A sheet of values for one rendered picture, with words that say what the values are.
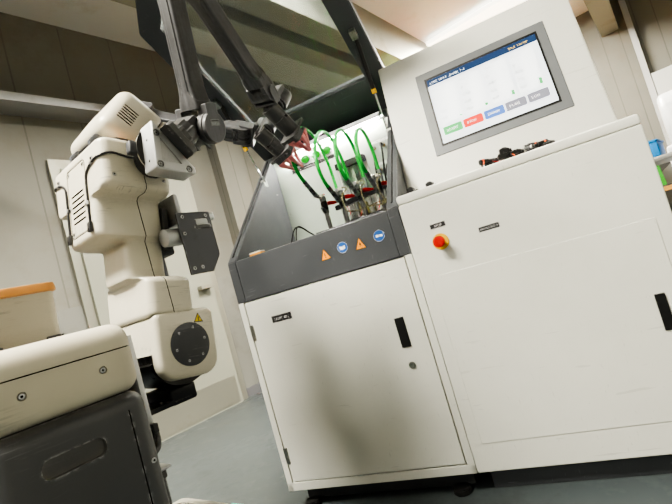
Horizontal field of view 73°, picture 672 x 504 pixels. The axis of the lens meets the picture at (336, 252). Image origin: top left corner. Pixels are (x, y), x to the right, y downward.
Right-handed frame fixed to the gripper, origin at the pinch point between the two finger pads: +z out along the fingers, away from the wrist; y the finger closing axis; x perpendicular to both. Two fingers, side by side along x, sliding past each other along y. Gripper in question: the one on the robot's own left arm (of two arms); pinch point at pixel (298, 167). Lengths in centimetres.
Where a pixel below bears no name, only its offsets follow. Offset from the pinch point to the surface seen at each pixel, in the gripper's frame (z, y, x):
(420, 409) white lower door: 66, -3, 71
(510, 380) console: 72, -33, 67
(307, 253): 16.2, 6.3, 30.3
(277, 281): 16.2, 21.8, 34.7
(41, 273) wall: -47, 220, -43
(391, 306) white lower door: 41, -11, 47
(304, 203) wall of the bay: 24.7, 30.8, -28.4
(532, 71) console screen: 34, -80, -18
